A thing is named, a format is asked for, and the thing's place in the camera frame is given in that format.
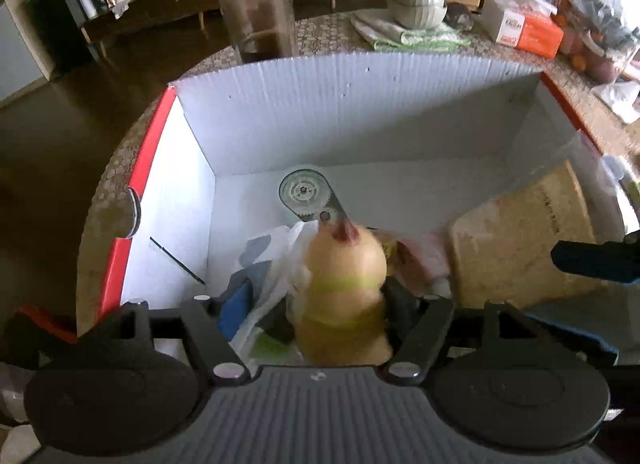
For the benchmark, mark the green and white cloth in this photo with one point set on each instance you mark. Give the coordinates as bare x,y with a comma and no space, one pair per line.
415,37

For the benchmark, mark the white plastic bag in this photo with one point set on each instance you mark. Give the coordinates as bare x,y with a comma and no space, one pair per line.
272,264

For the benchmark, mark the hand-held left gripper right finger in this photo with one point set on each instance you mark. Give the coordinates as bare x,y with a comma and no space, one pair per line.
425,329

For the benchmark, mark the grey stone figure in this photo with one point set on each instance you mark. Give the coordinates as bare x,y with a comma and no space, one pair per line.
460,17

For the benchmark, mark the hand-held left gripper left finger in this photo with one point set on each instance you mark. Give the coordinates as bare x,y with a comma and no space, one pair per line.
235,311

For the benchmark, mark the yellow chick toy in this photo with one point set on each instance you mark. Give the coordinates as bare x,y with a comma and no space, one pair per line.
345,294

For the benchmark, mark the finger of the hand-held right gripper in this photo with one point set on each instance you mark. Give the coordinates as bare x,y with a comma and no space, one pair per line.
595,261

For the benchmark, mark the white ribbed ceramic pot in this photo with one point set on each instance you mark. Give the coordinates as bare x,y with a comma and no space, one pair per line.
417,2

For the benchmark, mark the white paper sheet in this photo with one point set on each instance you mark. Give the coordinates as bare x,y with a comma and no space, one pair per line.
620,97

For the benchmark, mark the orange and white tissue box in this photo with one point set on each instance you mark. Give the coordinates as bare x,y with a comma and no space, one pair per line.
520,24

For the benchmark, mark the dark cabinet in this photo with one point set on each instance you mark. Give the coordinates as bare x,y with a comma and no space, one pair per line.
55,9

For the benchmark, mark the red and white cardboard box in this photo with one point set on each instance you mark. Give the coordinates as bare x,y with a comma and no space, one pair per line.
350,109

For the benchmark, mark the clear plastic bag of fruit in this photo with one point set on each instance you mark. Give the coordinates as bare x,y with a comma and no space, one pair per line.
605,4

